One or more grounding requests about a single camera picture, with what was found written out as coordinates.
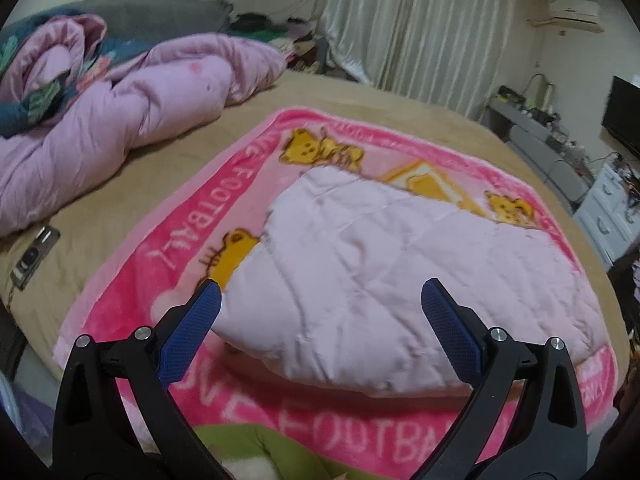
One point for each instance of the white air conditioner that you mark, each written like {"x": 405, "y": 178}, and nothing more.
{"x": 578, "y": 14}

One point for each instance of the pink floral comforter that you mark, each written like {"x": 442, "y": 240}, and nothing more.
{"x": 75, "y": 102}

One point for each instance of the smartphone on bed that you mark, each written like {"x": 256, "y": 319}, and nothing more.
{"x": 27, "y": 265}

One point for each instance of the pile of clothes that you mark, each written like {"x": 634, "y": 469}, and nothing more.
{"x": 294, "y": 38}

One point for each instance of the tan bed sheet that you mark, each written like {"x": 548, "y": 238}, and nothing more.
{"x": 93, "y": 226}

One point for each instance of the grey low cabinet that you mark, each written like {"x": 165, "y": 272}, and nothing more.
{"x": 528, "y": 139}

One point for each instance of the black television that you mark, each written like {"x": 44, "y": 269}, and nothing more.
{"x": 621, "y": 117}

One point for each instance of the pink cartoon bear blanket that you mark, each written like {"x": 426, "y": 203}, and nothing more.
{"x": 206, "y": 228}

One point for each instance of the white drawer cabinet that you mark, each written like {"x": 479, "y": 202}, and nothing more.
{"x": 605, "y": 216}

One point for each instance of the pink quilted jacket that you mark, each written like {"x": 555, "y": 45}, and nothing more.
{"x": 330, "y": 296}

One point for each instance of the striped beige curtain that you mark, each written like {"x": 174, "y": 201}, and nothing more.
{"x": 440, "y": 52}

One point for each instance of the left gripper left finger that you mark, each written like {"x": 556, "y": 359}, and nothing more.
{"x": 114, "y": 413}

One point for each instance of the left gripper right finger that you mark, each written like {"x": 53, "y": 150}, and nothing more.
{"x": 524, "y": 418}

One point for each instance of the grey headboard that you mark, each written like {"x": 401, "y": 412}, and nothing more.
{"x": 156, "y": 20}

